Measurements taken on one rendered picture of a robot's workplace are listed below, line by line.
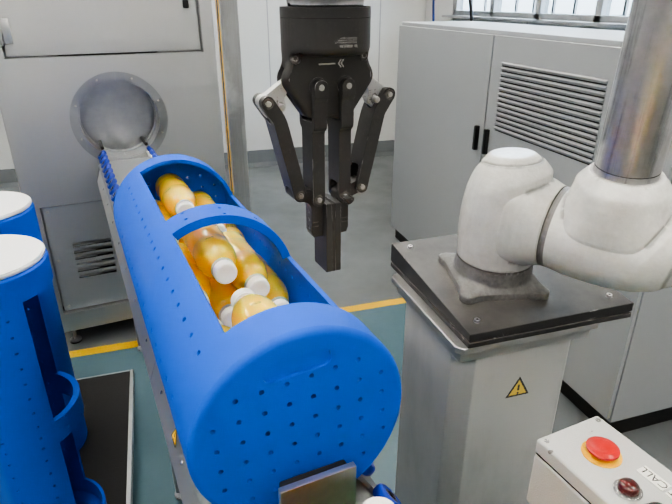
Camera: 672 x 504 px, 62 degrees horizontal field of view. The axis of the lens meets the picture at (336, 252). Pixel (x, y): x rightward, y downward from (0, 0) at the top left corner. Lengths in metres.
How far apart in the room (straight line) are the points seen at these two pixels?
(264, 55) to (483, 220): 4.86
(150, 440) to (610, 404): 1.78
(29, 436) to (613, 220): 1.36
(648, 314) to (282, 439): 1.75
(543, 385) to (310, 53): 0.94
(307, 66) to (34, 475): 1.38
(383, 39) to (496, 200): 5.15
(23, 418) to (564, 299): 1.25
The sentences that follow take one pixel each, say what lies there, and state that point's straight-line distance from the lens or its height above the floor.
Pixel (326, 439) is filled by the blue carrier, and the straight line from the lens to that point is 0.75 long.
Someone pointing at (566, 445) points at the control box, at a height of 1.10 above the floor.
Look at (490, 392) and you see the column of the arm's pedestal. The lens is 1.18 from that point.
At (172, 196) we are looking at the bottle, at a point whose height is 1.18.
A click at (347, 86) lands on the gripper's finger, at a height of 1.51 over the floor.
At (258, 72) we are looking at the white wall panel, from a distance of 5.79.
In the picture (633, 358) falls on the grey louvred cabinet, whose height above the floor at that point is 0.37.
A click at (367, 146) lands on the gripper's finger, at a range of 0.52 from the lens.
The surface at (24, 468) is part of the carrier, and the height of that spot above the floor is 0.53.
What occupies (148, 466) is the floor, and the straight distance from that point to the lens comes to 2.32.
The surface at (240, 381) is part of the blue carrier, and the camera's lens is 0.64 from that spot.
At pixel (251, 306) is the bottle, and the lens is 0.78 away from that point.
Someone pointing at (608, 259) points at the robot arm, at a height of 1.18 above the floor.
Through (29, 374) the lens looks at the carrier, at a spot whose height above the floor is 0.78.
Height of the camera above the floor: 1.57
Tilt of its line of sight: 24 degrees down
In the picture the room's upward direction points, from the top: straight up
